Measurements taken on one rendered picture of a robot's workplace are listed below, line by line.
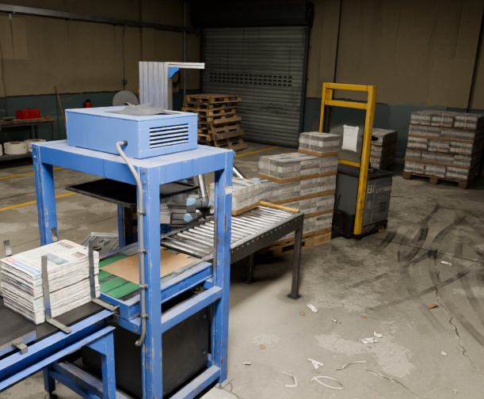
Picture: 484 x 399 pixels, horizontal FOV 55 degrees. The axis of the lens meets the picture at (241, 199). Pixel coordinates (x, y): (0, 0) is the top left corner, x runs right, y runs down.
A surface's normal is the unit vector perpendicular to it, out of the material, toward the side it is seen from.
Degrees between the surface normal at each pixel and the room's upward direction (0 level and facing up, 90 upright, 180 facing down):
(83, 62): 90
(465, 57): 90
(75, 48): 90
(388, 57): 90
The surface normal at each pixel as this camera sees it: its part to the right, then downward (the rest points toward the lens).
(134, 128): -0.58, 0.21
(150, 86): -0.02, 0.27
